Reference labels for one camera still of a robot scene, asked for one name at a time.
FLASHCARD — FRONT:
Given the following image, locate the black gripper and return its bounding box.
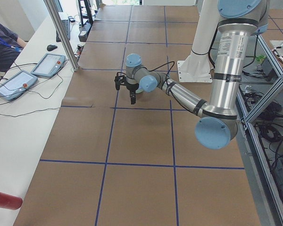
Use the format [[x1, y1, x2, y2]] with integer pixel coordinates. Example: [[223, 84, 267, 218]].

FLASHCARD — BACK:
[[126, 83, 139, 105]]

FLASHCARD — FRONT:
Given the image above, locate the white pedestal column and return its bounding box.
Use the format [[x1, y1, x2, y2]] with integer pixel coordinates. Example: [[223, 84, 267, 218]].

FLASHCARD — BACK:
[[177, 0, 220, 83]]

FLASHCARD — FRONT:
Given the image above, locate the far teach pendant tablet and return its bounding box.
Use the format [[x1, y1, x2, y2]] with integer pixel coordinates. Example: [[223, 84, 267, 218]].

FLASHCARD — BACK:
[[31, 53, 66, 78]]

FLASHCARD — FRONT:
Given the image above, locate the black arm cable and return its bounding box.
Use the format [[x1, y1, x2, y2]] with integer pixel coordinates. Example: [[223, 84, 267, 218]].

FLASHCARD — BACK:
[[148, 61, 175, 95]]

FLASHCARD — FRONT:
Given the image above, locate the red cylinder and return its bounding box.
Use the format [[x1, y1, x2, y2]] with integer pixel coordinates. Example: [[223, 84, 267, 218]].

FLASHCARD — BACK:
[[0, 192, 23, 210]]

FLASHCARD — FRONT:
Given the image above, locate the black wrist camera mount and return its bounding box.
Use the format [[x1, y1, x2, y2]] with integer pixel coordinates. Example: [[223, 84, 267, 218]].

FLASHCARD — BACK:
[[114, 72, 126, 91]]

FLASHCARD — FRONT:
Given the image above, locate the black computer mouse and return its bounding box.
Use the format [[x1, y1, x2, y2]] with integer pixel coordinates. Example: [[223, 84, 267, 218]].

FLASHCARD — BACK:
[[47, 44, 58, 51]]

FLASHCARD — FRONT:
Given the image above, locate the green bowl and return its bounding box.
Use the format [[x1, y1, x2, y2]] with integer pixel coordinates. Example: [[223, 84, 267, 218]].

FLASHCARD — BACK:
[[136, 87, 143, 94]]

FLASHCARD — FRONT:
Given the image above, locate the black keyboard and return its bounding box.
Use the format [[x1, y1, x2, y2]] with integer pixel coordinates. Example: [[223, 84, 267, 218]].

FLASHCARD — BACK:
[[56, 19, 71, 43]]

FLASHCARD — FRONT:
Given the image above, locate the near teach pendant tablet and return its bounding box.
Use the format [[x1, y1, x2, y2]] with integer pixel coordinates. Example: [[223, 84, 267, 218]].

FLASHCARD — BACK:
[[0, 70, 38, 101]]

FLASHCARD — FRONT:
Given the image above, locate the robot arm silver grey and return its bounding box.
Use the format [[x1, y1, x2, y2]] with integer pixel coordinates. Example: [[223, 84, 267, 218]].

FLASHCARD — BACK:
[[115, 0, 270, 149]]

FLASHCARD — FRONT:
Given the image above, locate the aluminium frame post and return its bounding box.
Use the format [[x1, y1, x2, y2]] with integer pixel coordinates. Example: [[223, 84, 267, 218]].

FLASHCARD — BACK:
[[44, 0, 79, 72]]

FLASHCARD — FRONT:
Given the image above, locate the teach pendant tablet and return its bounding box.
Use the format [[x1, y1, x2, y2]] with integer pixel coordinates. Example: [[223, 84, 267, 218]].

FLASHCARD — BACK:
[[0, 70, 38, 101], [31, 53, 66, 78]]

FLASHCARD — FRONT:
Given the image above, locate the seated person dark shirt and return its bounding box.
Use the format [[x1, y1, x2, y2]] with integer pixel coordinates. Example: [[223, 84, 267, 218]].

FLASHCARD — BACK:
[[0, 24, 27, 72]]

